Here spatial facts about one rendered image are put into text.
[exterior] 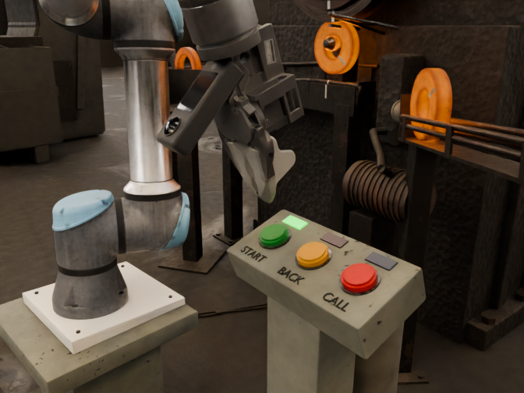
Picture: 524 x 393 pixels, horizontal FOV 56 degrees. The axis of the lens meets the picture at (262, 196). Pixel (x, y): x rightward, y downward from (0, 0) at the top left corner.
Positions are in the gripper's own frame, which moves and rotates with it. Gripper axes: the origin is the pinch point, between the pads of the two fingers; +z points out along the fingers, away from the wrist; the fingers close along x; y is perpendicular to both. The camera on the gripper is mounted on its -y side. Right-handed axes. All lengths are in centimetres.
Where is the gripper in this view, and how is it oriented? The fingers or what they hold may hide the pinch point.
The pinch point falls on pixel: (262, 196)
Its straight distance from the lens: 63.2
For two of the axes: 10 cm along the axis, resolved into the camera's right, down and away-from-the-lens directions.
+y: 7.4, -5.1, 4.4
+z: 2.7, 8.2, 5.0
